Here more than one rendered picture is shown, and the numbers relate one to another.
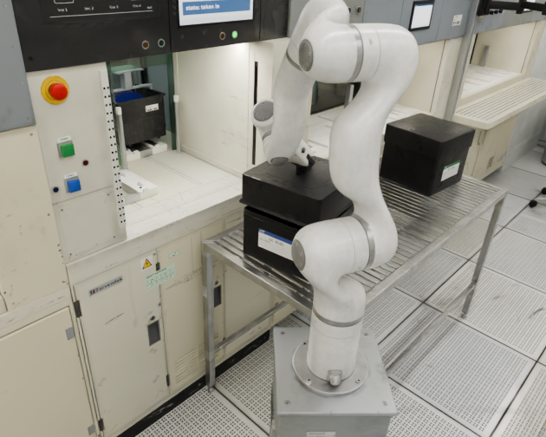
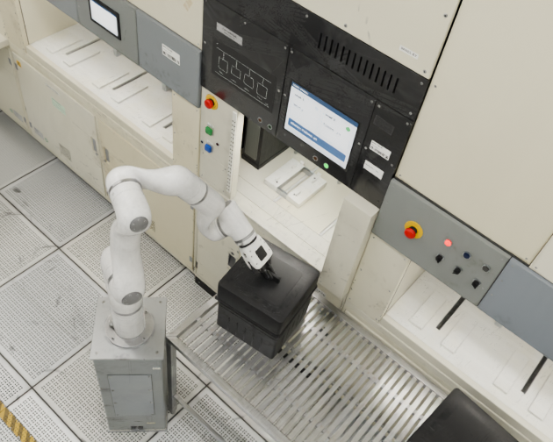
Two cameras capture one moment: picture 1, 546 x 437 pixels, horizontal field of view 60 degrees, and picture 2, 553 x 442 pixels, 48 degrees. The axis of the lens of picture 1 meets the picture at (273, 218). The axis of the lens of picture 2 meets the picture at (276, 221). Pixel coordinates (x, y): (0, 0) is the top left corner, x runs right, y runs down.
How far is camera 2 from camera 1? 224 cm
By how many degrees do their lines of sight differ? 62
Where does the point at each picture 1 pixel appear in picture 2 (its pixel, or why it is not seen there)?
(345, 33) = (111, 180)
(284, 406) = (101, 300)
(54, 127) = (207, 116)
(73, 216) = (206, 160)
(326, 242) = (105, 253)
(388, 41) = (116, 203)
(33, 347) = not seen: hidden behind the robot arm
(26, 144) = (194, 112)
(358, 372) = (120, 340)
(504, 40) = not seen: outside the picture
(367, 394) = (104, 345)
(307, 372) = not seen: hidden behind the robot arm
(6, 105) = (188, 90)
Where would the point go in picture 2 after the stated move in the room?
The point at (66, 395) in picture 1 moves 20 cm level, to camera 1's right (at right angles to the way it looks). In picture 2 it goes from (184, 229) to (181, 260)
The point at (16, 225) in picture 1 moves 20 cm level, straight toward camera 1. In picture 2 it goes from (183, 139) to (141, 152)
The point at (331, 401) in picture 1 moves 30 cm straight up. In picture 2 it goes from (101, 324) to (93, 281)
